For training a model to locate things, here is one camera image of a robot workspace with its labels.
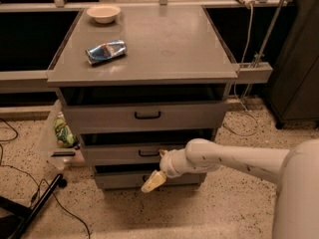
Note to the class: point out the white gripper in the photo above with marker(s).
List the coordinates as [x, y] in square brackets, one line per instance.
[166, 165]

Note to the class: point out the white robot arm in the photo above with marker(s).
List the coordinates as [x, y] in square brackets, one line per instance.
[295, 172]

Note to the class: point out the grey top drawer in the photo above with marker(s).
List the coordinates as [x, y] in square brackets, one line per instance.
[142, 117]

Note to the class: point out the grey drawer cabinet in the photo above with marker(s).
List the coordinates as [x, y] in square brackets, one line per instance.
[173, 57]

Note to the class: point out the green snack bag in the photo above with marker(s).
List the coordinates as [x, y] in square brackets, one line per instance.
[64, 136]

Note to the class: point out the clear plastic bin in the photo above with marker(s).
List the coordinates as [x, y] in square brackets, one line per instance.
[48, 148]

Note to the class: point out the dark grey cabinet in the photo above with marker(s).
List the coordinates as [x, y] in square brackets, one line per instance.
[292, 91]

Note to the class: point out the white bowl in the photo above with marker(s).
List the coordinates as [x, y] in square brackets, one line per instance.
[104, 14]

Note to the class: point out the black stand leg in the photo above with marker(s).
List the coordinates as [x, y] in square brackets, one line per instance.
[19, 218]

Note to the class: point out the metal diagonal rod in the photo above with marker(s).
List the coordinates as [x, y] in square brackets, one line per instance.
[259, 55]

